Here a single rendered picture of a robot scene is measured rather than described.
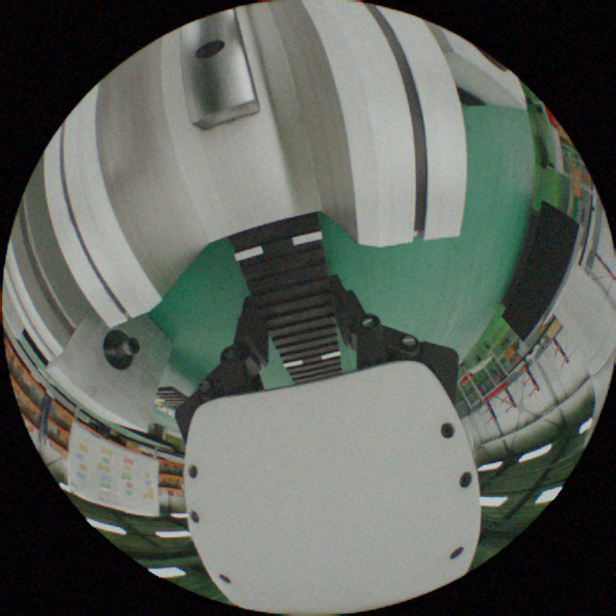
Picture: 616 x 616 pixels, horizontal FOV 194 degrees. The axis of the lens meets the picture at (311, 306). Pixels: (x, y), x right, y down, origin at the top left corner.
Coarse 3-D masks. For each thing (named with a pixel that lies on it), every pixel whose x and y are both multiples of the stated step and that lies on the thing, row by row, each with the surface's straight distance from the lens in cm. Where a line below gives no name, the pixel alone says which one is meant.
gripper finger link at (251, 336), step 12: (252, 300) 12; (252, 312) 11; (240, 324) 10; (252, 324) 11; (240, 336) 10; (252, 336) 10; (264, 336) 12; (240, 348) 10; (252, 348) 10; (264, 348) 12; (252, 360) 10; (264, 360) 11; (216, 372) 10; (252, 372) 11; (204, 384) 10; (216, 384) 10; (204, 396) 10
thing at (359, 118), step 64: (320, 0) 5; (128, 64) 8; (192, 64) 8; (256, 64) 8; (320, 64) 4; (384, 64) 4; (64, 128) 7; (128, 128) 6; (192, 128) 8; (256, 128) 7; (320, 128) 5; (384, 128) 3; (448, 128) 4; (64, 192) 6; (128, 192) 5; (192, 192) 8; (256, 192) 7; (320, 192) 6; (384, 192) 3; (448, 192) 4; (64, 256) 7; (128, 256) 5; (192, 256) 6
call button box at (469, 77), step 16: (432, 32) 13; (448, 32) 13; (448, 48) 12; (464, 48) 13; (448, 64) 13; (464, 64) 13; (480, 64) 13; (496, 64) 15; (464, 80) 15; (480, 80) 14; (496, 80) 14; (512, 80) 17; (464, 96) 18; (480, 96) 17; (496, 96) 17; (512, 96) 16
